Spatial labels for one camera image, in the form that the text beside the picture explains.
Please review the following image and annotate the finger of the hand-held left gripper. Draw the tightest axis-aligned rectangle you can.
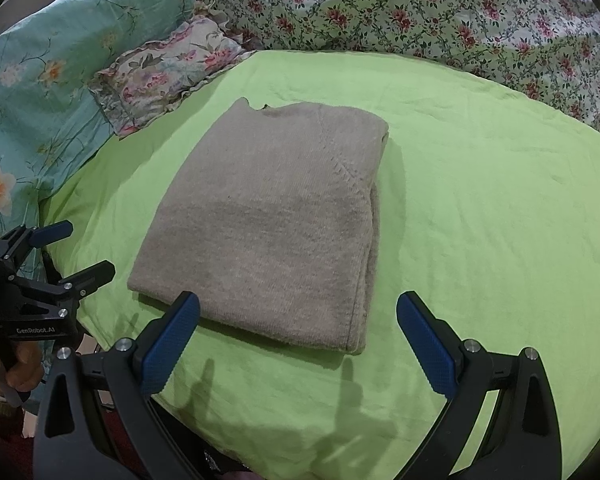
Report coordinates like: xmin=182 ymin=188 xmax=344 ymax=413
xmin=9 ymin=259 xmax=117 ymax=312
xmin=0 ymin=219 xmax=75 ymax=267

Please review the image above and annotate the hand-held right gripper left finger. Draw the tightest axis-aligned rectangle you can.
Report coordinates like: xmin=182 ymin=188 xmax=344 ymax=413
xmin=32 ymin=290 xmax=216 ymax=480

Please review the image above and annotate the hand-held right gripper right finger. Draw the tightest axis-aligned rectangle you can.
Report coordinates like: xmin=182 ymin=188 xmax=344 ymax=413
xmin=396 ymin=290 xmax=564 ymax=480

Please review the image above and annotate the grey knitted sweater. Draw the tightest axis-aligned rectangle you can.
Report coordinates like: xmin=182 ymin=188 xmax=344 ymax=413
xmin=127 ymin=97 xmax=392 ymax=356

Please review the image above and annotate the person's left hand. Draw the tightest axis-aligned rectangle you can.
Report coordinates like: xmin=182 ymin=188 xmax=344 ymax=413
xmin=0 ymin=337 xmax=47 ymax=403

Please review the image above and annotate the person's red fuzzy clothing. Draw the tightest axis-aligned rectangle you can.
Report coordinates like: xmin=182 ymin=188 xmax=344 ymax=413
xmin=0 ymin=400 xmax=40 ymax=480

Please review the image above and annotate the lime green bed sheet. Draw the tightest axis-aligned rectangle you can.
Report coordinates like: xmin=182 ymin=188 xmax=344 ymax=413
xmin=39 ymin=49 xmax=600 ymax=480

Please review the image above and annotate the light blue floral quilt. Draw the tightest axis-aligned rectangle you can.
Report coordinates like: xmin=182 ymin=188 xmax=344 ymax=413
xmin=0 ymin=0 xmax=199 ymax=223

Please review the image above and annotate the ruffled floral pillow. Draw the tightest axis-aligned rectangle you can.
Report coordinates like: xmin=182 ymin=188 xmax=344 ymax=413
xmin=87 ymin=14 xmax=255 ymax=140

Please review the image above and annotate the white rose print quilt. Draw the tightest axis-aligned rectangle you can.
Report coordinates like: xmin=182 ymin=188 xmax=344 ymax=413
xmin=192 ymin=0 xmax=600 ymax=137

